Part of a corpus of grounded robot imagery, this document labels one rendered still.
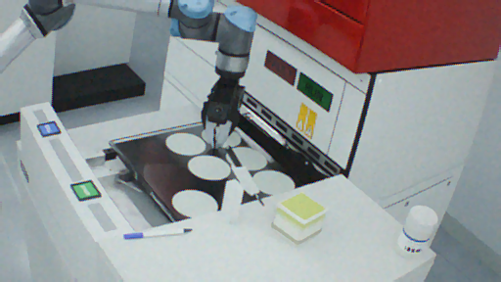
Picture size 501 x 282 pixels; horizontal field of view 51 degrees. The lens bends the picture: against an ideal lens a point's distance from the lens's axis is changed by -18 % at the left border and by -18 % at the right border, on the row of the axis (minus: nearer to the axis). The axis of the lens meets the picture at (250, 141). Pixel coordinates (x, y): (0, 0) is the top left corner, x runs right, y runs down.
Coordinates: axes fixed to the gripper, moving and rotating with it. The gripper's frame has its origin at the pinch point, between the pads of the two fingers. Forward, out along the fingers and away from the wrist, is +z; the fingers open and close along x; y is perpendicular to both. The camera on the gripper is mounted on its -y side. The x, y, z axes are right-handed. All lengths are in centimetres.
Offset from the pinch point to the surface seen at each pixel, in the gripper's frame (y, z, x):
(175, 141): -1.1, 1.3, 9.7
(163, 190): -21.9, 1.3, 5.5
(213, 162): -5.2, 1.3, -1.4
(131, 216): -32.2, 3.4, 9.4
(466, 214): 121, 75, -112
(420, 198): 28, 16, -60
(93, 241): -52, -4, 10
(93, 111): 148, 91, 103
